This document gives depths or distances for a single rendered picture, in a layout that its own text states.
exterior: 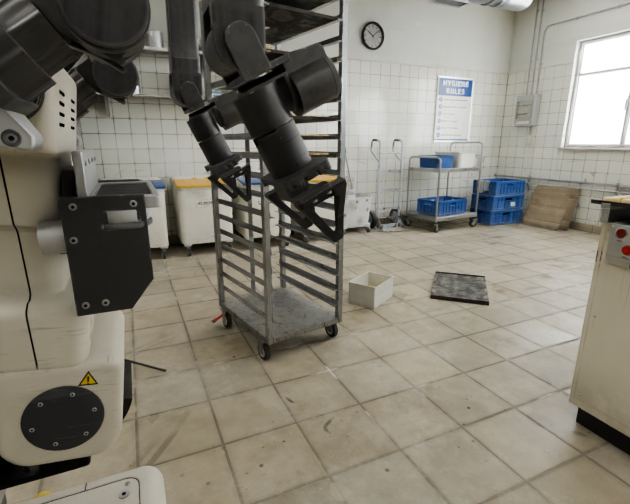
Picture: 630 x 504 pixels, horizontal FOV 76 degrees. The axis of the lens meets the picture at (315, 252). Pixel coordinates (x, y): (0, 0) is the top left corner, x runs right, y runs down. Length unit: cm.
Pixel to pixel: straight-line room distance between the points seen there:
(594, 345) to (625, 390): 17
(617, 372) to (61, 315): 174
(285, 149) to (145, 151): 425
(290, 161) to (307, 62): 12
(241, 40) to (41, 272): 42
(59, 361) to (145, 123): 415
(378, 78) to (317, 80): 515
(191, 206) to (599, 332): 341
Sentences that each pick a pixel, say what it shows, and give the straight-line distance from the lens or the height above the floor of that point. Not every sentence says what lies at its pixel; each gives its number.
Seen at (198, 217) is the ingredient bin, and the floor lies 40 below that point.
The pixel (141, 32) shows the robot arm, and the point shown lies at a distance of 46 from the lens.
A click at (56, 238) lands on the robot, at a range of 61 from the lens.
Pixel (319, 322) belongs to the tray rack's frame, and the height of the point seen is 15.
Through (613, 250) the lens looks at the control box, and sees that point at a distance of 175.
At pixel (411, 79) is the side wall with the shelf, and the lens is 596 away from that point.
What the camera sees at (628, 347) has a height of 41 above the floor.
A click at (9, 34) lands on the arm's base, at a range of 48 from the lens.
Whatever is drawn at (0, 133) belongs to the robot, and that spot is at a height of 112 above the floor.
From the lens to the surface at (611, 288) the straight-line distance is 181.
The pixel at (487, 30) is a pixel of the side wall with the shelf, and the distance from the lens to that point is 691.
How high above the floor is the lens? 111
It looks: 15 degrees down
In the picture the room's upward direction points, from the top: straight up
